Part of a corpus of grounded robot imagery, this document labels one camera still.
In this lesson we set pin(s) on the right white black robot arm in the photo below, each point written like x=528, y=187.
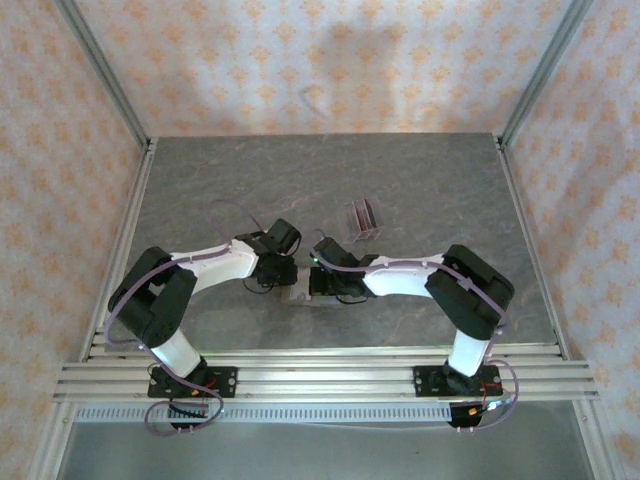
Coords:
x=465, y=300

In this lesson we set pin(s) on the brown leather card holder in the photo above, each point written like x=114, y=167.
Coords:
x=300, y=295

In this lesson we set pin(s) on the left aluminium side rail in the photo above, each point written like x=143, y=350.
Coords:
x=127, y=240

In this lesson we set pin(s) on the aluminium side rail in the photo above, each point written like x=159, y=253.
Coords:
x=525, y=235
x=127, y=240

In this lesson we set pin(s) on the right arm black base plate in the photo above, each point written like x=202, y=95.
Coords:
x=430, y=382

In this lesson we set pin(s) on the clear acrylic card stand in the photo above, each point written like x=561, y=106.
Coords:
x=350, y=232

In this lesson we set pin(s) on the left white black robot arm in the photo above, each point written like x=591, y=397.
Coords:
x=150, y=305

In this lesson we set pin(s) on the aluminium frame post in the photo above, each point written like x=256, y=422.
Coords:
x=105, y=75
x=545, y=70

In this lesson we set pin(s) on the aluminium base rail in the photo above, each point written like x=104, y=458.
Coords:
x=325, y=380

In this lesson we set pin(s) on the right aluminium frame post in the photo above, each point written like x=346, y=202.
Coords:
x=545, y=70

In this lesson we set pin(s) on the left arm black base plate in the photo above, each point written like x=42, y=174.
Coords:
x=225, y=382

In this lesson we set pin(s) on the left aluminium frame post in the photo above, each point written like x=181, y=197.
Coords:
x=105, y=75

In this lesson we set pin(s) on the right aluminium side rail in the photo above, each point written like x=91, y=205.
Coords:
x=525, y=235

